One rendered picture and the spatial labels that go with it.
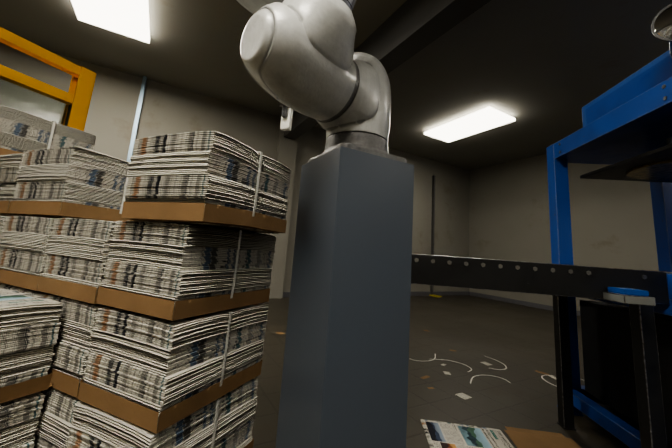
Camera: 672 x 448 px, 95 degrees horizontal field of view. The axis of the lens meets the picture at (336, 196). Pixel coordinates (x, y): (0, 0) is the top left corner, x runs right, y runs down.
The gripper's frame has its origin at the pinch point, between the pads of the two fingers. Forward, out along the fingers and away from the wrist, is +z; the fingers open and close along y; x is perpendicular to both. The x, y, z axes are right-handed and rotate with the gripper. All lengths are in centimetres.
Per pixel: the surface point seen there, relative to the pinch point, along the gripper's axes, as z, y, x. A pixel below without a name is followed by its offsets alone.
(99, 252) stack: 43, 19, -43
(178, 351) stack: 63, 15, -13
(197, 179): 22.9, 19.7, -10.2
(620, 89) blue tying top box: -54, -116, 122
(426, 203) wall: -72, -600, -31
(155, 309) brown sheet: 54, 19, -18
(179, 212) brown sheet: 31.0, 19.6, -14.6
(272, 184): 18.2, -7.2, -7.7
